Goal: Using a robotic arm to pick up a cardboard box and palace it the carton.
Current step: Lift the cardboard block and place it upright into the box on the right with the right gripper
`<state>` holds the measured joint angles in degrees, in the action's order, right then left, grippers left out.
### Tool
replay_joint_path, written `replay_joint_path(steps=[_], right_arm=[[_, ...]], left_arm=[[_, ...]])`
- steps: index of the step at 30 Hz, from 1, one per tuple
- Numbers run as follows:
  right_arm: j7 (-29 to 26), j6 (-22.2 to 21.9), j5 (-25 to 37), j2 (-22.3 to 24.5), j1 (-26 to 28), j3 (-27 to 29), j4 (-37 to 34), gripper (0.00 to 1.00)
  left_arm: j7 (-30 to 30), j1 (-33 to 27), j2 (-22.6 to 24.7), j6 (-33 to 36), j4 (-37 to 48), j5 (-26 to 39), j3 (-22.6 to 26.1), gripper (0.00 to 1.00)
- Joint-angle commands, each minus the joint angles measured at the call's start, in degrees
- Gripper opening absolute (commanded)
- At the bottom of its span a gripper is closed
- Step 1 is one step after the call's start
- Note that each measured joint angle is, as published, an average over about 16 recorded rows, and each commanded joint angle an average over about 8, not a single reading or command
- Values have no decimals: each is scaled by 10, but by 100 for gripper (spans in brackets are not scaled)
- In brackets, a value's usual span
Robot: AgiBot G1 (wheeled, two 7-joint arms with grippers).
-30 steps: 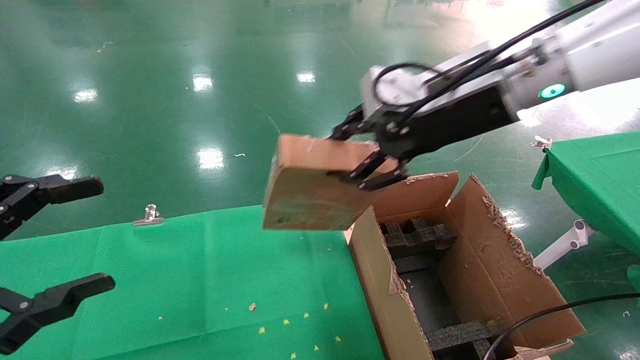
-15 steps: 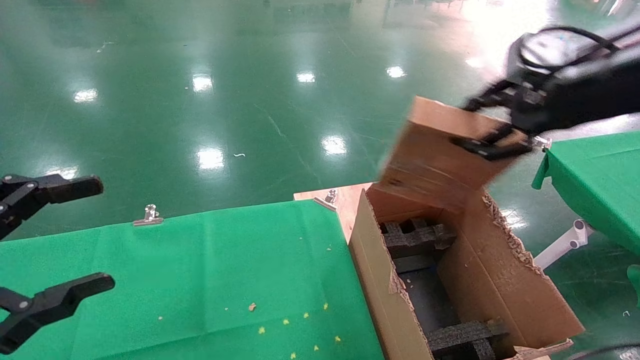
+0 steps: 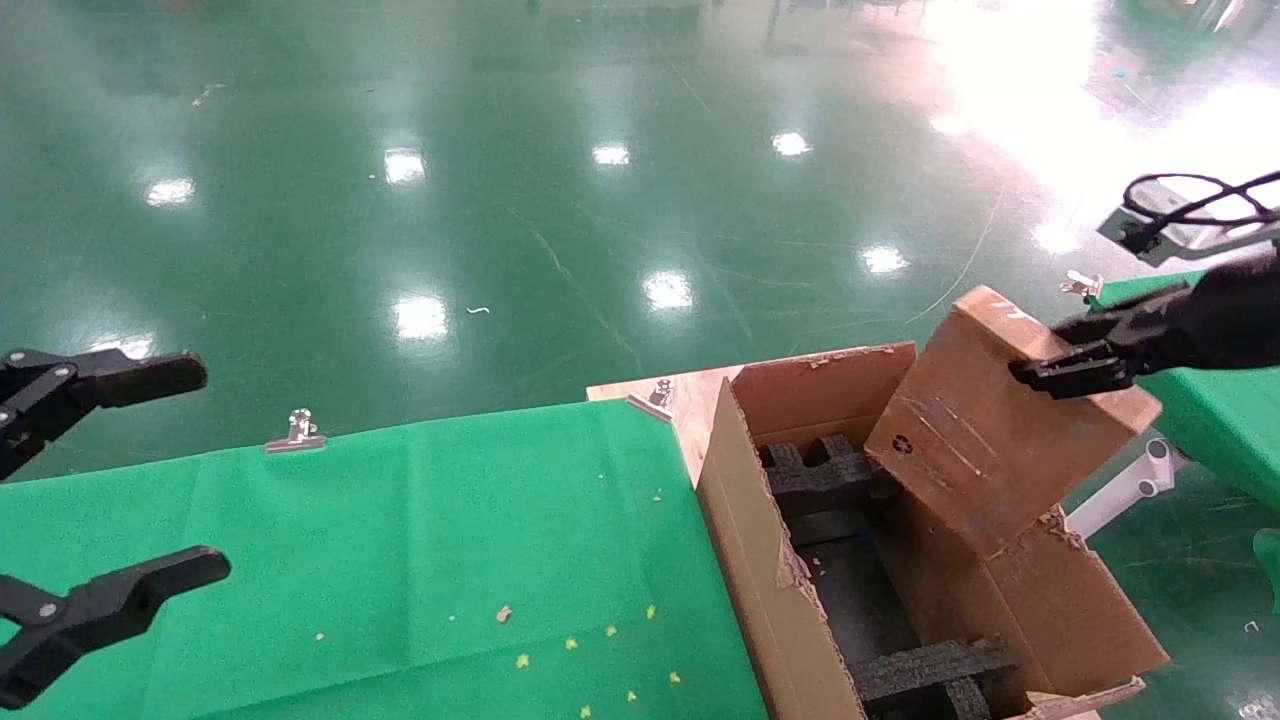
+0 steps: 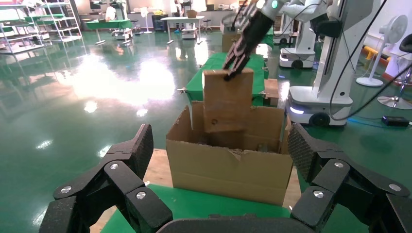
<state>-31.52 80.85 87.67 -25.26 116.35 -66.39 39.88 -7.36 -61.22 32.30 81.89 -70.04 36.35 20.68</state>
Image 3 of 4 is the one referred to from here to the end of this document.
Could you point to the small cardboard box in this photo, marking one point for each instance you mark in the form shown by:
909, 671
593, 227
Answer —
980, 440

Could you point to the silver binder clip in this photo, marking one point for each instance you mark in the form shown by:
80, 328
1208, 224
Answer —
655, 400
297, 435
1082, 285

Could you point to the clean green table cloth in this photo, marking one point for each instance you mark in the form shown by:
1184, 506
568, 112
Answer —
1220, 410

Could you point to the black foam insert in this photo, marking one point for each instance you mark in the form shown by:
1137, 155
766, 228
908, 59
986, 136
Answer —
925, 670
815, 475

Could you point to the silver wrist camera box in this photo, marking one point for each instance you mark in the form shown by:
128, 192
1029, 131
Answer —
1190, 235

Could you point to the white table leg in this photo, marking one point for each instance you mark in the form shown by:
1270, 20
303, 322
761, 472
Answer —
1120, 492

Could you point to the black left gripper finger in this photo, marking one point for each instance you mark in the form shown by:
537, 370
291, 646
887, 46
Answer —
130, 378
110, 600

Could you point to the large open cardboard carton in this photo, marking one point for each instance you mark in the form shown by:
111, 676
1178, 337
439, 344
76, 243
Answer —
760, 560

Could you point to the green table cloth with scraps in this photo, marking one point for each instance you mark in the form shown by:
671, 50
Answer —
350, 540

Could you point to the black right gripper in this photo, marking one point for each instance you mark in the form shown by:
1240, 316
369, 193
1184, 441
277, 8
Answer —
1235, 320

